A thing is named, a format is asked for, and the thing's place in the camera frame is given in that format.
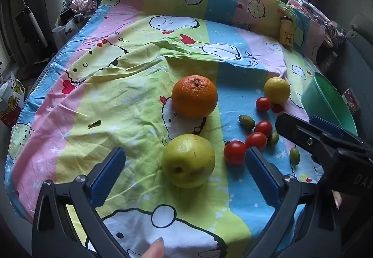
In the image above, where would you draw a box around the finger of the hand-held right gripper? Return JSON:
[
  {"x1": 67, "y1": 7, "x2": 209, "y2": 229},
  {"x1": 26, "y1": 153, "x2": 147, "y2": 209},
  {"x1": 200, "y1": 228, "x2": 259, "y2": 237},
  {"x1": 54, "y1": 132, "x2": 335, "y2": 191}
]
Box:
[
  {"x1": 275, "y1": 113, "x2": 340, "y2": 165},
  {"x1": 309, "y1": 116, "x2": 373, "y2": 153}
]

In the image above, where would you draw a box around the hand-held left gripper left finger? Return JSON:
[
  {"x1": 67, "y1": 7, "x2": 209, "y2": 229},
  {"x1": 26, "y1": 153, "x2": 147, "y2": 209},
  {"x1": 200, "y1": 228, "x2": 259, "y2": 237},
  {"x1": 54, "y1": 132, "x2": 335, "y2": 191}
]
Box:
[{"x1": 31, "y1": 146, "x2": 129, "y2": 258}]

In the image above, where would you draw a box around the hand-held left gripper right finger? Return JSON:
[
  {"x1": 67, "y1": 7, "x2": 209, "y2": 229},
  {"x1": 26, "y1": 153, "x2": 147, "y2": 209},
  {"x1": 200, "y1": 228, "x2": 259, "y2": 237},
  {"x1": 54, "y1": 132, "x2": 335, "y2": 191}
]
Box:
[{"x1": 245, "y1": 147, "x2": 343, "y2": 258}]

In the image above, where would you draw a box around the green plastic basin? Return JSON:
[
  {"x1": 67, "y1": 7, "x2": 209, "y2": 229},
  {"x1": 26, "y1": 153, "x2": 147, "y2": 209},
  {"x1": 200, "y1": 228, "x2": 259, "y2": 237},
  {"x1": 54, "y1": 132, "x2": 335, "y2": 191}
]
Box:
[{"x1": 301, "y1": 71, "x2": 358, "y2": 136}]

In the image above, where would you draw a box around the red cherry tomato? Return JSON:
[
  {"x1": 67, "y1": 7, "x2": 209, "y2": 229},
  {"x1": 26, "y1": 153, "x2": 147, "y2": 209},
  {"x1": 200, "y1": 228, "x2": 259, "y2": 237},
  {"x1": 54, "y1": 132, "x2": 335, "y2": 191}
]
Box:
[
  {"x1": 256, "y1": 97, "x2": 271, "y2": 113},
  {"x1": 254, "y1": 120, "x2": 273, "y2": 137},
  {"x1": 223, "y1": 140, "x2": 247, "y2": 166},
  {"x1": 245, "y1": 132, "x2": 267, "y2": 151}
]

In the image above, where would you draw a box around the yellow lemon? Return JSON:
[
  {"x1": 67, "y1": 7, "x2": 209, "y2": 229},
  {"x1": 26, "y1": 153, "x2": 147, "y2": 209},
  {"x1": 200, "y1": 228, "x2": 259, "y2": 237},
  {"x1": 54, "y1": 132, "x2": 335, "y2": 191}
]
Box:
[{"x1": 264, "y1": 77, "x2": 291, "y2": 105}]

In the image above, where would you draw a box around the yellow-green apple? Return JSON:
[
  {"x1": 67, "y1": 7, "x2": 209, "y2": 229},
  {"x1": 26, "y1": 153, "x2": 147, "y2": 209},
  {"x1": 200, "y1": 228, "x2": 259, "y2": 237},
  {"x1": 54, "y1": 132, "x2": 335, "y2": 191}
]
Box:
[{"x1": 161, "y1": 134, "x2": 216, "y2": 189}]

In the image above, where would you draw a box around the orange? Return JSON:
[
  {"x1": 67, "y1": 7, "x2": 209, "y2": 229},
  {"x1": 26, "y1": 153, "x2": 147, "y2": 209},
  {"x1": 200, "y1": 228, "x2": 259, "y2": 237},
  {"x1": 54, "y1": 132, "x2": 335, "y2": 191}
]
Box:
[{"x1": 171, "y1": 75, "x2": 218, "y2": 118}]

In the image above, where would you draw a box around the person's right hand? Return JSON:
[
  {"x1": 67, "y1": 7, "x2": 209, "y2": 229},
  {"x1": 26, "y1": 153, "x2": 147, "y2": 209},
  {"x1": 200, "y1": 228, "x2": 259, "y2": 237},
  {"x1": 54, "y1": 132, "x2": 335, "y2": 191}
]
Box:
[{"x1": 332, "y1": 190, "x2": 342, "y2": 211}]

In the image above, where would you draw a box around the person's left hand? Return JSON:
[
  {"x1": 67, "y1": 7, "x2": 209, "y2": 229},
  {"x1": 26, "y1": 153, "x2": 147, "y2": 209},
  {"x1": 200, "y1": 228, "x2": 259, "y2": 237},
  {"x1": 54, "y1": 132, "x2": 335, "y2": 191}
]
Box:
[{"x1": 140, "y1": 237, "x2": 165, "y2": 258}]

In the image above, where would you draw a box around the red patterned packet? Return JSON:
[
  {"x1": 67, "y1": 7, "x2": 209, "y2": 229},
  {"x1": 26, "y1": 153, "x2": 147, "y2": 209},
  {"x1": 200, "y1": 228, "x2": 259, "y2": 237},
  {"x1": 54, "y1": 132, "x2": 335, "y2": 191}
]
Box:
[{"x1": 342, "y1": 87, "x2": 359, "y2": 114}]

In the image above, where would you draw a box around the dark box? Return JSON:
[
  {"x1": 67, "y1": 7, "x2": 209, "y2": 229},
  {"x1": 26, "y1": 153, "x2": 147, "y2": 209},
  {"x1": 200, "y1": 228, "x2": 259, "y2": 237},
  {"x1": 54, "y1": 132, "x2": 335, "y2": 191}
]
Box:
[{"x1": 316, "y1": 42, "x2": 341, "y2": 75}]

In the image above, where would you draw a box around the dark grey sofa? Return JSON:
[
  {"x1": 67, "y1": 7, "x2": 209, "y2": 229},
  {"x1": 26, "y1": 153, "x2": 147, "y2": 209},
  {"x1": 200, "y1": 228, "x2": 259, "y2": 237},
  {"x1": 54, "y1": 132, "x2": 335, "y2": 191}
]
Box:
[{"x1": 332, "y1": 13, "x2": 373, "y2": 136}]

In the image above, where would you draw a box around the cartoon printed bedsheet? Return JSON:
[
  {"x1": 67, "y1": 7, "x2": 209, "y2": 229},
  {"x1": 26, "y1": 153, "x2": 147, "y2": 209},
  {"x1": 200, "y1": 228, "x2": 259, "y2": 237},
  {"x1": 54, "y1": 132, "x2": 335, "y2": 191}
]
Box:
[{"x1": 4, "y1": 0, "x2": 338, "y2": 258}]

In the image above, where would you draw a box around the yellow cartoon bottle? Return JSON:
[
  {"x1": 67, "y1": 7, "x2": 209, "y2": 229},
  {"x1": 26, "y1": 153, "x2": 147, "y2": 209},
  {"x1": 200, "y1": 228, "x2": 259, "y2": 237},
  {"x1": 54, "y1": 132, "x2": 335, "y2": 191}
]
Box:
[{"x1": 279, "y1": 16, "x2": 294, "y2": 46}]

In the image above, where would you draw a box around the floral clothes pile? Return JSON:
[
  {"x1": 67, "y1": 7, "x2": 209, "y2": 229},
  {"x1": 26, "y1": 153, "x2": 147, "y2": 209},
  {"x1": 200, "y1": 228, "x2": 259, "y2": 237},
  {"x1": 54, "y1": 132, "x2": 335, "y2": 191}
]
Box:
[{"x1": 287, "y1": 0, "x2": 347, "y2": 49}]

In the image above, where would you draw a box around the printed cardboard box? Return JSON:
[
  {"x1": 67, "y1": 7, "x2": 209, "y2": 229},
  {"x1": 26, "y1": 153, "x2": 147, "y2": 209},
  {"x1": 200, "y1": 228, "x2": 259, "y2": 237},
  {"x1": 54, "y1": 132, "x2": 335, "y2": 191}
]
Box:
[{"x1": 0, "y1": 71, "x2": 27, "y2": 127}]

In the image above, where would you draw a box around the white roll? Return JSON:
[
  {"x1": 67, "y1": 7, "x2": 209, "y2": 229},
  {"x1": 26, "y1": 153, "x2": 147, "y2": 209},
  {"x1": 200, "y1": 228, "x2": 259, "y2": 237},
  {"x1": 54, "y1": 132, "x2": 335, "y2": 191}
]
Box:
[{"x1": 25, "y1": 6, "x2": 48, "y2": 49}]

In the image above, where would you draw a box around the pink clothes pile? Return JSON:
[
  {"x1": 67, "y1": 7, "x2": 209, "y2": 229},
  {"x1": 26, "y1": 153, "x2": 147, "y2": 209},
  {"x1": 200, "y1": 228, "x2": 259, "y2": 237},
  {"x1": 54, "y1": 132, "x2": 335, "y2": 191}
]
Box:
[{"x1": 52, "y1": 0, "x2": 98, "y2": 43}]

